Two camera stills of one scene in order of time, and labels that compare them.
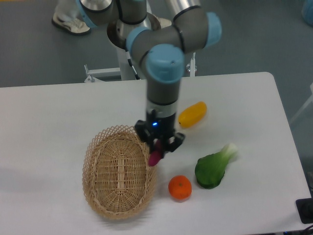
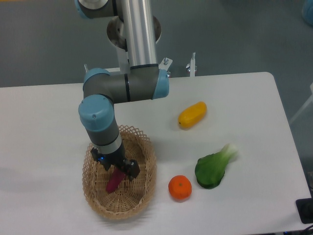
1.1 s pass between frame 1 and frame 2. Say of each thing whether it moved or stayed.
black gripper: moved
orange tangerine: stayed
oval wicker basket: stayed
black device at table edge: stayed
